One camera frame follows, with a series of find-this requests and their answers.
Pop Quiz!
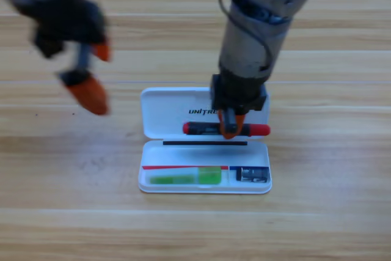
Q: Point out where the small black sharpener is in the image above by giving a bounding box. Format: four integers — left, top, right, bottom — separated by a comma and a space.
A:
236, 166, 270, 183

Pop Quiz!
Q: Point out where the red black marker pen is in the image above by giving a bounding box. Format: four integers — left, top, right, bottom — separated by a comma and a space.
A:
182, 120, 271, 138

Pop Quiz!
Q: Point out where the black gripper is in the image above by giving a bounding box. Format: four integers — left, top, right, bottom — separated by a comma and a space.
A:
17, 0, 112, 116
210, 71, 268, 141

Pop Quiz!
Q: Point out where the white Unitree pencil case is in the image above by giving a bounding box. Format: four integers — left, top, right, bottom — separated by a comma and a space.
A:
137, 87, 273, 195

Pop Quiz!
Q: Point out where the green white glue stick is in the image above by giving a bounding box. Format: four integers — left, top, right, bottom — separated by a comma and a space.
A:
148, 166, 222, 186

